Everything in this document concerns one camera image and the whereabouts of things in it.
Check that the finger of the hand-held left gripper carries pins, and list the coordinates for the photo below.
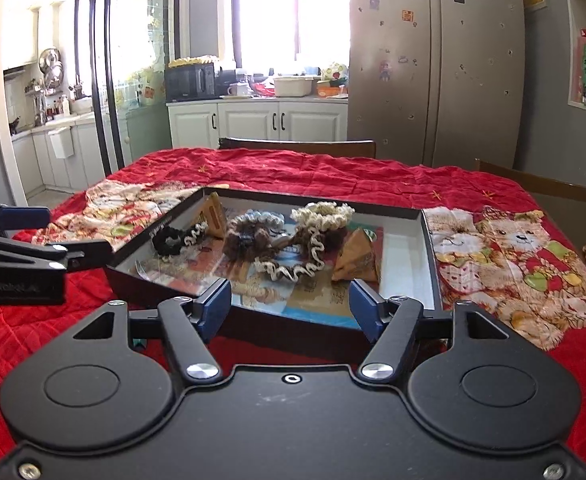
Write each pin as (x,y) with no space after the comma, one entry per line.
(23,217)
(85,255)

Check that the red printed bear blanket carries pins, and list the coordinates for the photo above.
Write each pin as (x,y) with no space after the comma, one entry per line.
(323,170)

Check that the silver double-door refrigerator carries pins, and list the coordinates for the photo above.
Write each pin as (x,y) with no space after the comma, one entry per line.
(433,70)

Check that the white plastic basin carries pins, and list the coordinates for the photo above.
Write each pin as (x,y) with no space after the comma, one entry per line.
(293,86)

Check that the orange box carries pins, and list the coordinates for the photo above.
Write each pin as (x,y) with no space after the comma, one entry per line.
(330,92)

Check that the black microwave oven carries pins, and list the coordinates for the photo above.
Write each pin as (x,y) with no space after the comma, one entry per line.
(188,82)

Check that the brown scrunchie with cream ruffle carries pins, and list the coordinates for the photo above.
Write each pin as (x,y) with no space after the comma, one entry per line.
(313,255)

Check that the cream knitted scrunchie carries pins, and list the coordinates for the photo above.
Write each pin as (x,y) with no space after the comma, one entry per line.
(323,212)

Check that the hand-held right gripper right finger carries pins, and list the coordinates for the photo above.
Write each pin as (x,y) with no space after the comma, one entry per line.
(365,310)

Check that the yellow microwave cover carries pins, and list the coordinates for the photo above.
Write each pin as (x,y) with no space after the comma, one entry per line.
(193,61)

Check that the white kitchen counter cabinet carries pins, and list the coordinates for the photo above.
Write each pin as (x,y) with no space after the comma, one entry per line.
(33,160)

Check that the glass sliding door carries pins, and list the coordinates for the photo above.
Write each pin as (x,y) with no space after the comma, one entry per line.
(138,60)

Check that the tan triangular snack packet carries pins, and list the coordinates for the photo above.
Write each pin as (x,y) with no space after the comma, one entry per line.
(213,215)
(358,260)

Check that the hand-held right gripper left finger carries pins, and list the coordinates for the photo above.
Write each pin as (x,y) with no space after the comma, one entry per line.
(218,310)

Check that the blue-grey scrunchie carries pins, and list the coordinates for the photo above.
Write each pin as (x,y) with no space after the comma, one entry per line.
(260,219)

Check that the black shallow tray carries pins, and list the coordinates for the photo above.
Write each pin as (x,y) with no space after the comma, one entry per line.
(403,265)

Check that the steel pot lids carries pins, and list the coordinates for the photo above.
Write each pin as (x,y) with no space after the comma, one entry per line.
(52,70)

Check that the white base cabinet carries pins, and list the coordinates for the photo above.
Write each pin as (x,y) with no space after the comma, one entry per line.
(253,120)

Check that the white hanging bin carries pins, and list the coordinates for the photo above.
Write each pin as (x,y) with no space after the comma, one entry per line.
(61,142)

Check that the white mug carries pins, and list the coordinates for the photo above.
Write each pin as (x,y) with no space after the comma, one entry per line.
(235,90)

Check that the black scrunchie with white lace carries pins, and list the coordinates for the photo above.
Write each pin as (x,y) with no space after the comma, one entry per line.
(170,240)

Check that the bright window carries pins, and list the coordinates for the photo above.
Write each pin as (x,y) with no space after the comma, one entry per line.
(288,15)

